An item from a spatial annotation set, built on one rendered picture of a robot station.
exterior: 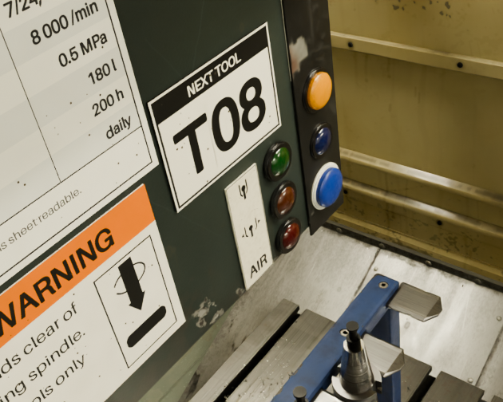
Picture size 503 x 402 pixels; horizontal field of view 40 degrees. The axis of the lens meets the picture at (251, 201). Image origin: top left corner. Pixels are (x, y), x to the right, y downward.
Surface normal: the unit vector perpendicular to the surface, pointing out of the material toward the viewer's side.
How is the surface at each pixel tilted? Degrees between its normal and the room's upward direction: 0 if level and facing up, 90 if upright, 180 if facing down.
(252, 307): 26
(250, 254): 90
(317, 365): 0
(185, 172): 90
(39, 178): 90
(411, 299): 0
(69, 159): 90
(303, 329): 0
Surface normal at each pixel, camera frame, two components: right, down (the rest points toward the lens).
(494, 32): -0.61, 0.55
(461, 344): -0.38, -0.48
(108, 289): 0.78, 0.29
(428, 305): -0.15, -0.78
